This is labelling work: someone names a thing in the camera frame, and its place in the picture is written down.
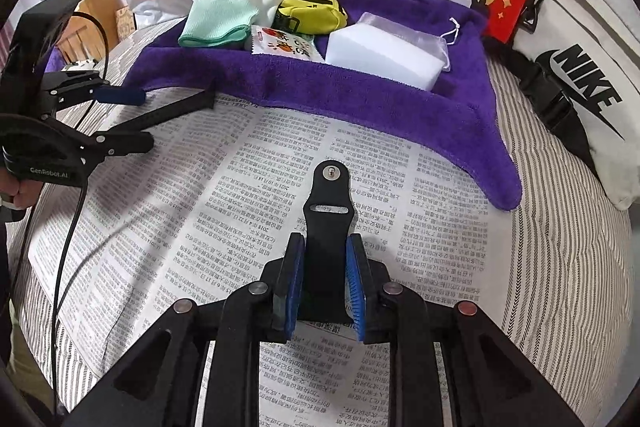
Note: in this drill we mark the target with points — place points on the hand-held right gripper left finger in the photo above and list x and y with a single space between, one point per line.
295 287

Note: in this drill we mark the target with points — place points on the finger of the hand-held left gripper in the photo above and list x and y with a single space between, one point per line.
120 96
190 104

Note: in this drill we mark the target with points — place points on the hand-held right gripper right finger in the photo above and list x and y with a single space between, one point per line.
356 287

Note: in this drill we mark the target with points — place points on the white glove green cuff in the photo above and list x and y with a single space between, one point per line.
215 19

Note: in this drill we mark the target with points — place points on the white snack packet orange print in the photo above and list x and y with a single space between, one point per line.
285 44

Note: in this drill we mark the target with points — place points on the yellow zip pouch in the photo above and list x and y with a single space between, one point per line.
320 12

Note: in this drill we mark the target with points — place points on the purple towel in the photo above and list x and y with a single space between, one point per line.
350 92

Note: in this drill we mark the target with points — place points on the white foam sponge block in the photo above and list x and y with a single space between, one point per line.
375 52

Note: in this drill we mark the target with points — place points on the person's left hand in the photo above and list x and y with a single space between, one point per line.
25 194

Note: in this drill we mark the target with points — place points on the wooden furniture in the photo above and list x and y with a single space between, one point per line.
107 4

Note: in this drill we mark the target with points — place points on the newspaper sheet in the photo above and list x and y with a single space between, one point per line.
200 207

